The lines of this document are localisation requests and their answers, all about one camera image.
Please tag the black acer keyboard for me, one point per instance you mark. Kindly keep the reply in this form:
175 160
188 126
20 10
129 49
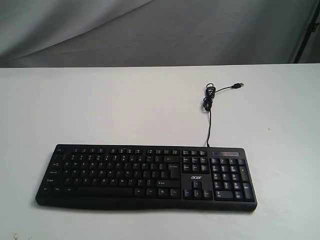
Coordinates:
146 177

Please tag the grey backdrop cloth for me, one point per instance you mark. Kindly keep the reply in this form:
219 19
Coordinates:
151 33

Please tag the black tripod stand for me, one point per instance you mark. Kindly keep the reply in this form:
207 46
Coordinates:
310 28

